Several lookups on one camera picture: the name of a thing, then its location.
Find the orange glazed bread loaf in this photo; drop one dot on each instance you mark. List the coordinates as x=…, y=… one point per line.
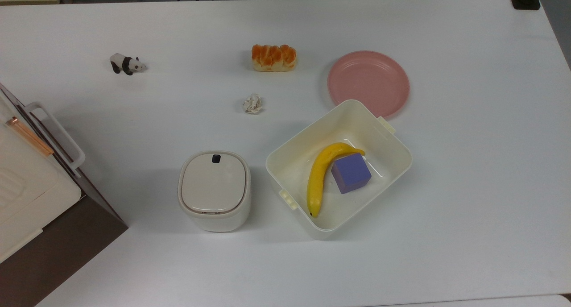
x=273, y=57

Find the pink round plate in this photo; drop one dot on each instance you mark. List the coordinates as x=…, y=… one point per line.
x=368, y=81

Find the cream plastic storage bin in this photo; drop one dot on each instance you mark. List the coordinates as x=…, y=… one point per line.
x=299, y=164

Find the yellow banana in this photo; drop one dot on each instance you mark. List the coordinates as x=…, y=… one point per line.
x=317, y=177

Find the crumpled white paper ball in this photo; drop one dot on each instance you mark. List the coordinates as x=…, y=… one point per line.
x=252, y=104

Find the purple cube block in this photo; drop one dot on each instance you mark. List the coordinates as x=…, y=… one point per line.
x=351, y=174

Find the cream lidded trash can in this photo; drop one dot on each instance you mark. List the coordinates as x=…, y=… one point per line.
x=214, y=186

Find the panda toy figure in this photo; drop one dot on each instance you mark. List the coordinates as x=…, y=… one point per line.
x=126, y=64

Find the dark brown cabinet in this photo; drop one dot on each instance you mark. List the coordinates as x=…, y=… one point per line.
x=67, y=244

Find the white toy fridge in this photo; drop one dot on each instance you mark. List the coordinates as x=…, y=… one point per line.
x=26, y=195

